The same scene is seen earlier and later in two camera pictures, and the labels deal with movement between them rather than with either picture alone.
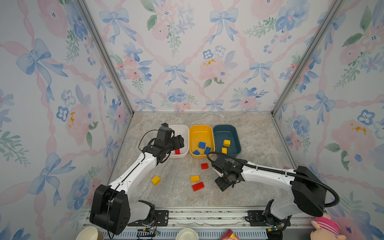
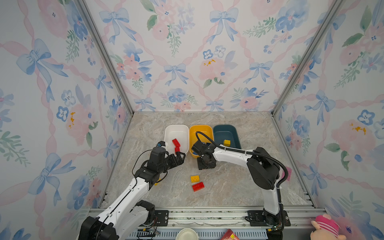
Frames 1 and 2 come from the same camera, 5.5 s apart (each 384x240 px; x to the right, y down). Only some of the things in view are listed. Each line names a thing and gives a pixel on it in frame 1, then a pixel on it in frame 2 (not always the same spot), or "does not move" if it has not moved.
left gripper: [178, 141] to [180, 159]
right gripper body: [223, 182] to [202, 165]
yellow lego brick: [195, 178] does not move
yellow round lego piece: [226, 143] does not move
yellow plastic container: [200, 137] does not move
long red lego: [198, 186] does not move
